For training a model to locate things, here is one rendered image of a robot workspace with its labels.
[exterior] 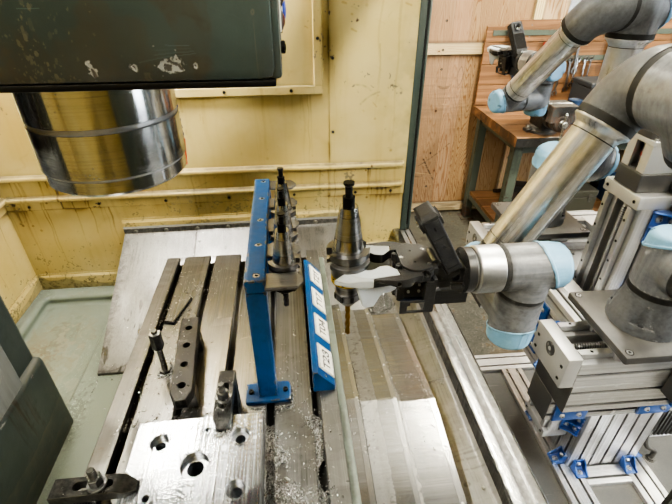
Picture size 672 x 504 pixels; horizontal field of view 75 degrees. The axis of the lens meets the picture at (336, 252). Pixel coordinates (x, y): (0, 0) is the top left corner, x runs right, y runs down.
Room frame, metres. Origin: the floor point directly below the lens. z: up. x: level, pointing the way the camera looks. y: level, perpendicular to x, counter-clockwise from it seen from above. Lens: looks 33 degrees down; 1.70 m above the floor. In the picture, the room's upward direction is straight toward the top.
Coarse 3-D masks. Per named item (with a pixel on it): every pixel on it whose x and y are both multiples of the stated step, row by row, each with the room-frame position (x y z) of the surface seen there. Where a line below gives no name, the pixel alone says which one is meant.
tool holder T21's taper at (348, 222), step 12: (348, 216) 0.52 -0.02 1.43; (336, 228) 0.53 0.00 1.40; (348, 228) 0.52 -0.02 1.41; (360, 228) 0.53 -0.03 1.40; (336, 240) 0.52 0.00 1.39; (348, 240) 0.51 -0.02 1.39; (360, 240) 0.52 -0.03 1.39; (336, 252) 0.52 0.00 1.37; (348, 252) 0.51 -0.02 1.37; (360, 252) 0.52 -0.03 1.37
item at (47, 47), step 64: (0, 0) 0.38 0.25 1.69; (64, 0) 0.39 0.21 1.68; (128, 0) 0.39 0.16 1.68; (192, 0) 0.40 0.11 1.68; (256, 0) 0.40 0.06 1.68; (0, 64) 0.38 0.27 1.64; (64, 64) 0.38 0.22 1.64; (128, 64) 0.39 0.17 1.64; (192, 64) 0.40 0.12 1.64; (256, 64) 0.40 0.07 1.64
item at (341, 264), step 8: (328, 248) 0.53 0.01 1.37; (368, 248) 0.53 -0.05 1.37; (328, 256) 0.54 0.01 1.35; (336, 256) 0.51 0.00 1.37; (344, 256) 0.51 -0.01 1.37; (352, 256) 0.51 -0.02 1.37; (360, 256) 0.51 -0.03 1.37; (368, 256) 0.52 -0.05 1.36; (336, 264) 0.51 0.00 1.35; (344, 264) 0.50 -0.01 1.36; (352, 264) 0.50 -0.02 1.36; (360, 264) 0.51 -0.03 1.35; (368, 264) 0.52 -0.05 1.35; (336, 272) 0.51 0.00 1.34; (344, 272) 0.50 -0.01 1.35; (352, 272) 0.50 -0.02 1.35; (360, 272) 0.51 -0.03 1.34
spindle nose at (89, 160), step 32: (32, 96) 0.43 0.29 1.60; (64, 96) 0.43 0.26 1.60; (96, 96) 0.43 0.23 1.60; (128, 96) 0.45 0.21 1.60; (160, 96) 0.48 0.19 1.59; (32, 128) 0.44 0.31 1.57; (64, 128) 0.43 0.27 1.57; (96, 128) 0.43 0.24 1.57; (128, 128) 0.45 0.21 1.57; (160, 128) 0.47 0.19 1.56; (64, 160) 0.43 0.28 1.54; (96, 160) 0.43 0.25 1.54; (128, 160) 0.44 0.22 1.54; (160, 160) 0.46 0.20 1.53; (64, 192) 0.43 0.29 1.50; (96, 192) 0.43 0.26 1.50; (128, 192) 0.44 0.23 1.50
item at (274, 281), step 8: (288, 272) 0.68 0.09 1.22; (296, 272) 0.68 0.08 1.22; (272, 280) 0.66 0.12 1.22; (280, 280) 0.66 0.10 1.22; (288, 280) 0.66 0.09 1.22; (296, 280) 0.66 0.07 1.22; (264, 288) 0.64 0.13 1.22; (272, 288) 0.64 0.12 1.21; (280, 288) 0.64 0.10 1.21; (288, 288) 0.64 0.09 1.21; (296, 288) 0.64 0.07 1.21
